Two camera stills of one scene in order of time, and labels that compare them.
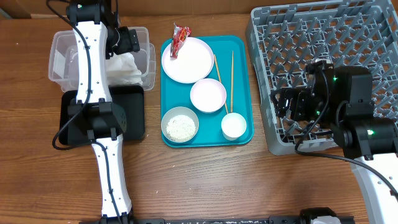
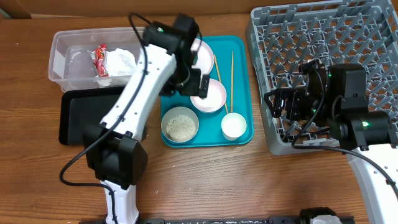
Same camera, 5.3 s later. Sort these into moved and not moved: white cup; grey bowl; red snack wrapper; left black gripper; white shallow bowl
Moved: left black gripper; red snack wrapper
Not moved: grey bowl; white shallow bowl; white cup
